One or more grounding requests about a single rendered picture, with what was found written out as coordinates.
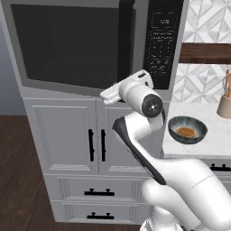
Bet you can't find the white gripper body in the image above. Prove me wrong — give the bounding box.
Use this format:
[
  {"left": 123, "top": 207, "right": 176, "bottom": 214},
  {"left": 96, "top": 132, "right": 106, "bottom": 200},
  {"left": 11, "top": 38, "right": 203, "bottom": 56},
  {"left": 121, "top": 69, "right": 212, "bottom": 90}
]
[{"left": 99, "top": 83, "right": 125, "bottom": 106}]

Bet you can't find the grey cupboard door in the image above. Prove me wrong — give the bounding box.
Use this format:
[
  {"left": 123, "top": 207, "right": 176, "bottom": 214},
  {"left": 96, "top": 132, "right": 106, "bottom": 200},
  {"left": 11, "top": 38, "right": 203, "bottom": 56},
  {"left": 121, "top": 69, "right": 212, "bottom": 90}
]
[
  {"left": 23, "top": 97, "right": 99, "bottom": 176},
  {"left": 96, "top": 98, "right": 165, "bottom": 178}
]

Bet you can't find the dark glass microwave door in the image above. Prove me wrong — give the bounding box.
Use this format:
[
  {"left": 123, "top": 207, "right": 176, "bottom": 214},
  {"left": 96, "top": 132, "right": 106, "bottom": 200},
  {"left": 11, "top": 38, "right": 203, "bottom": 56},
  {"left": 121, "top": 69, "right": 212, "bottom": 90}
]
[{"left": 0, "top": 0, "right": 151, "bottom": 97}]

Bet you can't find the dark blue-grey bowl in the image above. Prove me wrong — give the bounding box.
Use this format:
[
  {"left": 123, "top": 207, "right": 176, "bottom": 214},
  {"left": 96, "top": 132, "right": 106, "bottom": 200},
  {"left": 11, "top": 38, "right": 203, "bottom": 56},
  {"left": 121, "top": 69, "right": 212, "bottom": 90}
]
[{"left": 167, "top": 115, "right": 208, "bottom": 145}]

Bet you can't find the grey microwave oven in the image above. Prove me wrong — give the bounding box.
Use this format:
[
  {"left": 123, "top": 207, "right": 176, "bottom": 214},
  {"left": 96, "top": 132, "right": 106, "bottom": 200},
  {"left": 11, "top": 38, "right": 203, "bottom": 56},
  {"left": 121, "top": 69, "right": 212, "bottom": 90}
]
[{"left": 0, "top": 0, "right": 190, "bottom": 102}]

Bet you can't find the grey drawer front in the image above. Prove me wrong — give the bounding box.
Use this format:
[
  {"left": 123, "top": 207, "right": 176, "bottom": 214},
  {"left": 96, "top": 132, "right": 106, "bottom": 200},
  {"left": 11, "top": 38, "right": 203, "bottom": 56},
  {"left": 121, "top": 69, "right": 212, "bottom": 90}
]
[
  {"left": 50, "top": 199, "right": 152, "bottom": 226},
  {"left": 43, "top": 173, "right": 152, "bottom": 203},
  {"left": 203, "top": 159, "right": 231, "bottom": 197}
]

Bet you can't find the dark wooden shelf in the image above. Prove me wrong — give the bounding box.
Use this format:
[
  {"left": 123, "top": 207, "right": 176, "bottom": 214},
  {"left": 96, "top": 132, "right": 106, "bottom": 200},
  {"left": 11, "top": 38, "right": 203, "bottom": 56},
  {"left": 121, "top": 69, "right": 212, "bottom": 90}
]
[{"left": 179, "top": 42, "right": 231, "bottom": 65}]

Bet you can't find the beige utensil pot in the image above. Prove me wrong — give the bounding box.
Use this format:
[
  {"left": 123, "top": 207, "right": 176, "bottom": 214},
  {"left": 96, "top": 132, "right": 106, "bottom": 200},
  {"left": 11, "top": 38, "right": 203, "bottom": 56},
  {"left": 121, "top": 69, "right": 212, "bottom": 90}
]
[{"left": 217, "top": 94, "right": 231, "bottom": 119}]

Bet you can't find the wooden kitchen utensil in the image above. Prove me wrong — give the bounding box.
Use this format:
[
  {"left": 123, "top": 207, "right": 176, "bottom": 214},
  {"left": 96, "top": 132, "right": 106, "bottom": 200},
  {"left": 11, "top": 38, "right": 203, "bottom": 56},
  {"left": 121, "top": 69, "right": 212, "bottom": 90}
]
[{"left": 222, "top": 69, "right": 231, "bottom": 99}]

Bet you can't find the black cupboard door handle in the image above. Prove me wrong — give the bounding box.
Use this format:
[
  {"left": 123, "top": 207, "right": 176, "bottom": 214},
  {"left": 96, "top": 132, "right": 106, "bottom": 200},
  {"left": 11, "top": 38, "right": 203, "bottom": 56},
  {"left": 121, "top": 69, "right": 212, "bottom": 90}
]
[
  {"left": 100, "top": 128, "right": 107, "bottom": 162},
  {"left": 88, "top": 128, "right": 96, "bottom": 162}
]

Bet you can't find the dark microwave door handle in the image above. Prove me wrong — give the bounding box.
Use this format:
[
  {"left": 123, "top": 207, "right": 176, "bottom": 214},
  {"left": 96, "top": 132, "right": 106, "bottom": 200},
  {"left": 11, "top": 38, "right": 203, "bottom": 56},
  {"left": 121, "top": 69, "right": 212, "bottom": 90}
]
[{"left": 116, "top": 0, "right": 135, "bottom": 83}]

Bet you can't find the black drawer handle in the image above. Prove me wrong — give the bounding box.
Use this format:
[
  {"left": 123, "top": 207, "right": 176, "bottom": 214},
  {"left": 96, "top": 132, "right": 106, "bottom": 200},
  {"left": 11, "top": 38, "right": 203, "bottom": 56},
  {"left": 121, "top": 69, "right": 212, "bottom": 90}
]
[
  {"left": 86, "top": 211, "right": 116, "bottom": 221},
  {"left": 209, "top": 162, "right": 231, "bottom": 172},
  {"left": 83, "top": 188, "right": 116, "bottom": 198}
]

